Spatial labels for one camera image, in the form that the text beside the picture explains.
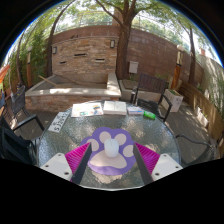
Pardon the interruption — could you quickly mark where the green plastic bottle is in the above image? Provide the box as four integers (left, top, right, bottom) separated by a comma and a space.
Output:
143, 110, 157, 120

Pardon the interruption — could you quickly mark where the white number plate sign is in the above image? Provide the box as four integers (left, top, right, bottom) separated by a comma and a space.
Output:
47, 111, 72, 134

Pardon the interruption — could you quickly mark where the orange fabric canopy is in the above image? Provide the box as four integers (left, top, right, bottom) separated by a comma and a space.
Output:
0, 64, 11, 84

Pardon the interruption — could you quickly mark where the wooden slat fence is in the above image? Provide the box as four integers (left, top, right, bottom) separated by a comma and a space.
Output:
181, 81, 224, 141

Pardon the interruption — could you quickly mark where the thick forked tree trunk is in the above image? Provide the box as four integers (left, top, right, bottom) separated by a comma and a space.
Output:
96, 0, 148, 81

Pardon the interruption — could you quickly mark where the white open book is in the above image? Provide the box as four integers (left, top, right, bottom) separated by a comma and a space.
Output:
102, 100, 128, 116

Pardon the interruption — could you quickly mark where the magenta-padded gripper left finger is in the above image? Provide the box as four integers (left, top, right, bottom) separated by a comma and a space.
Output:
39, 142, 93, 186

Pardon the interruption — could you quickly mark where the white wall box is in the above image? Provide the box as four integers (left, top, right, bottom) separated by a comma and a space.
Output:
128, 60, 139, 75

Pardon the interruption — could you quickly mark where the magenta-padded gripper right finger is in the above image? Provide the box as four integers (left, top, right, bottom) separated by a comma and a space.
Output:
131, 142, 184, 186

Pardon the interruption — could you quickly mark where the purple paw-shaped mouse pad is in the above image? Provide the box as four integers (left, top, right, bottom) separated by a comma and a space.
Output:
79, 126, 137, 177

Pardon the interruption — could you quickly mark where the slim leaning tree trunk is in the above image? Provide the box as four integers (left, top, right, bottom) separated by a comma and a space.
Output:
184, 23, 198, 84

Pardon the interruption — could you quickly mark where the white square planter box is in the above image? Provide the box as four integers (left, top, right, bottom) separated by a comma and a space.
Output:
164, 88, 184, 113

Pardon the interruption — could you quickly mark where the stone garden basin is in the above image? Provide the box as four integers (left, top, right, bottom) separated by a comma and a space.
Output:
24, 71, 123, 113

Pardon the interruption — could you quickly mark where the wooden post with globe lamp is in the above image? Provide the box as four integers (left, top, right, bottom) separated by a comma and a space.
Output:
171, 44, 185, 90

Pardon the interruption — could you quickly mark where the dark slatted garden chair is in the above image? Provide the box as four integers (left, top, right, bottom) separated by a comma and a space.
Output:
129, 73, 174, 123

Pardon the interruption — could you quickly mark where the small white booklet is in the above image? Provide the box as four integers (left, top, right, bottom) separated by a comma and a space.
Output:
126, 105, 145, 116

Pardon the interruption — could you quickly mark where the wooden stick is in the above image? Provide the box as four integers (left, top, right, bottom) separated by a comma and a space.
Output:
38, 74, 59, 88

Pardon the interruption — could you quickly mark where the slim curved tree trunk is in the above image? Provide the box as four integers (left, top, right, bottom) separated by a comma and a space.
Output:
45, 0, 73, 78

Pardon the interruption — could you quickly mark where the black mesh patio chair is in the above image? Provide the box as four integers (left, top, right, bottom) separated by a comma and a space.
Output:
0, 114, 39, 166
9, 84, 46, 133

